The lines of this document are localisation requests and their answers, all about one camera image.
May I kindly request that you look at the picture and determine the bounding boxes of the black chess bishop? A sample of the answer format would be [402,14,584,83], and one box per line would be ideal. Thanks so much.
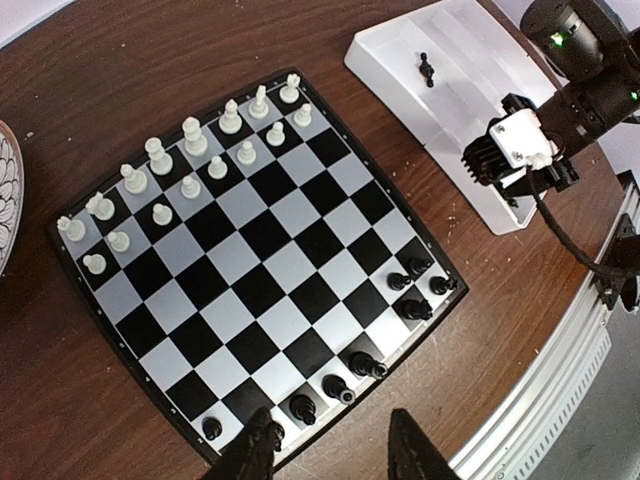
[419,52,435,88]

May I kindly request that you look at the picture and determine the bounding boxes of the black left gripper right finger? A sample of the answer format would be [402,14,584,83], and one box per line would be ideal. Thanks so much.
[387,409,460,480]

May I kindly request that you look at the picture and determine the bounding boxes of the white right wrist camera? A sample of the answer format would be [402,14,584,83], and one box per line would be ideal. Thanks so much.
[462,94,580,208]

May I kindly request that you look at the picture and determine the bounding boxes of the white plastic tray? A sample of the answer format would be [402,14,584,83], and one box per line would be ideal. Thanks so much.
[344,1,555,235]

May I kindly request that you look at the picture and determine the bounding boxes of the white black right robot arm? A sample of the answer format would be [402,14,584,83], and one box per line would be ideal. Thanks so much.
[520,1,639,155]

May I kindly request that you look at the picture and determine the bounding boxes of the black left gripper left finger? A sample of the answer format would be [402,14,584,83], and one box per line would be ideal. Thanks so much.
[201,407,275,480]

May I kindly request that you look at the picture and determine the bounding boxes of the black white chessboard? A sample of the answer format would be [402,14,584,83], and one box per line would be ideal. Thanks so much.
[49,70,468,466]

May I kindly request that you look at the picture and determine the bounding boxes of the white chess bishop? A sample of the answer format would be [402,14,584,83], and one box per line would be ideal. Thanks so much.
[120,163,148,195]

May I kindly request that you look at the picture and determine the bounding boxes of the white chess knight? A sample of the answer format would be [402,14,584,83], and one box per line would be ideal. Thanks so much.
[85,192,115,221]

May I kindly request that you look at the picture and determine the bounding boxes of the white chess pawn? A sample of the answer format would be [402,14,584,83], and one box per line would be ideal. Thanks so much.
[152,203,173,226]
[107,231,131,253]
[180,175,201,200]
[82,254,107,276]

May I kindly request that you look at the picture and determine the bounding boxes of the white chess king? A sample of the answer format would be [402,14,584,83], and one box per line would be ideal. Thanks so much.
[182,116,208,157]

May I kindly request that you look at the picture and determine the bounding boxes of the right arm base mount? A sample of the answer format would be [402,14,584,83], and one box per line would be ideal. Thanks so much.
[594,213,639,313]

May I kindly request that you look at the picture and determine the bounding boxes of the black chess pawn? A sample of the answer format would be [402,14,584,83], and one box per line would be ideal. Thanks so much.
[387,272,412,291]
[201,416,223,442]

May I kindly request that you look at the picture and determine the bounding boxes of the black chess piece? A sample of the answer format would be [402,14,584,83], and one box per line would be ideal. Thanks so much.
[348,351,388,380]
[321,374,356,405]
[289,394,316,426]
[400,299,433,321]
[269,421,285,453]

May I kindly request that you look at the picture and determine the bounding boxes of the floral ceramic plate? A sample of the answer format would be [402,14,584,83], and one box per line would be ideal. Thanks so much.
[0,122,25,272]

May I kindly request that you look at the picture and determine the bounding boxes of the black chess knight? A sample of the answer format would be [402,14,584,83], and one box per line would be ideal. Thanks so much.
[407,257,433,277]

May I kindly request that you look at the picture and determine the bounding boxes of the front aluminium rail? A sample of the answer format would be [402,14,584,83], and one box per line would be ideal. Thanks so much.
[447,174,640,480]

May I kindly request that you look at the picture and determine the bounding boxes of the white chess rook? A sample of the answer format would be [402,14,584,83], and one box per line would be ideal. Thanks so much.
[56,216,86,242]

